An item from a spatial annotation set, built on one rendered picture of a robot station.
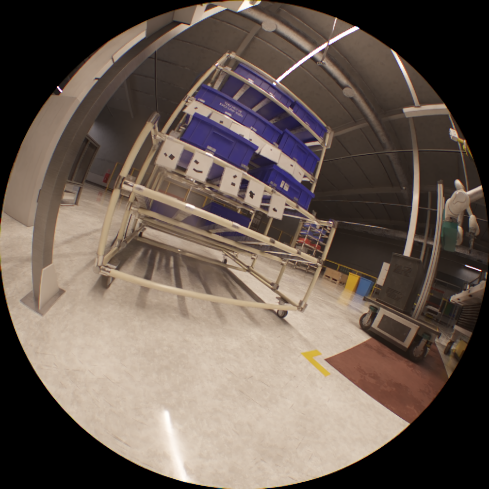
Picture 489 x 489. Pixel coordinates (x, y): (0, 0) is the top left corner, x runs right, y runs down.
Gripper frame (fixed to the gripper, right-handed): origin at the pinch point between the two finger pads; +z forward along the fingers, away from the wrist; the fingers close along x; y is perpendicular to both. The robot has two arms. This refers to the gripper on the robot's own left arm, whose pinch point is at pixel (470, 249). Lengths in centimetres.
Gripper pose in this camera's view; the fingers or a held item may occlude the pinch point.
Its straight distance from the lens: 234.2
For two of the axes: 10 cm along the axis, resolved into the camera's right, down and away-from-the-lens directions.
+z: -3.7, 9.3, 0.4
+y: 3.1, 1.7, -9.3
